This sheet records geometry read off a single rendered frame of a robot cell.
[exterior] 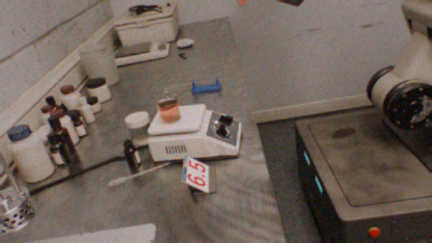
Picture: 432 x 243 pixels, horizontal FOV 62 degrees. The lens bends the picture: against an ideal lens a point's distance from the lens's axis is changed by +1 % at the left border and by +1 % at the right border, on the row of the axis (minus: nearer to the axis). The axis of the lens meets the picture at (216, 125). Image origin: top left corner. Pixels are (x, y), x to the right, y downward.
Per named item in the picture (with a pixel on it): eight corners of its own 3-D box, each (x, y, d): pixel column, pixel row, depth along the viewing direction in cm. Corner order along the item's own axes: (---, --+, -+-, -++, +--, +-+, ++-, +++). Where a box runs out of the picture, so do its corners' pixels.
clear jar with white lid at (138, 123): (140, 152, 90) (131, 124, 86) (129, 146, 94) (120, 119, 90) (160, 142, 93) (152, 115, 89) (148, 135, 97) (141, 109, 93)
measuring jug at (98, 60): (80, 85, 146) (67, 49, 140) (108, 73, 154) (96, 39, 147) (101, 93, 134) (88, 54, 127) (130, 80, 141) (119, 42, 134)
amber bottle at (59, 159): (67, 157, 94) (54, 129, 90) (72, 161, 92) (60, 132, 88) (54, 164, 92) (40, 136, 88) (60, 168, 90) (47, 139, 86)
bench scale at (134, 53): (169, 58, 161) (166, 47, 158) (112, 68, 161) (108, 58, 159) (170, 46, 177) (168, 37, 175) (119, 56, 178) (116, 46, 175)
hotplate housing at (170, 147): (242, 130, 91) (237, 101, 87) (239, 159, 79) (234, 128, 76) (158, 138, 95) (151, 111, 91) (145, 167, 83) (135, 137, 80)
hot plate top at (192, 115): (206, 106, 88) (205, 103, 88) (199, 130, 78) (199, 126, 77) (160, 111, 90) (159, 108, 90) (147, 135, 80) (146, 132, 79)
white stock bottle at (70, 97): (67, 124, 113) (54, 93, 108) (70, 116, 118) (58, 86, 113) (87, 120, 114) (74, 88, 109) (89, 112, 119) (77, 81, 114)
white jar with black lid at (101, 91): (109, 101, 124) (102, 82, 121) (90, 105, 125) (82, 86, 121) (113, 94, 130) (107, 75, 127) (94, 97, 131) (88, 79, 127)
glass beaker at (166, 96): (156, 126, 82) (148, 94, 78) (167, 116, 86) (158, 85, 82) (180, 127, 79) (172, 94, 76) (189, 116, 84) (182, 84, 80)
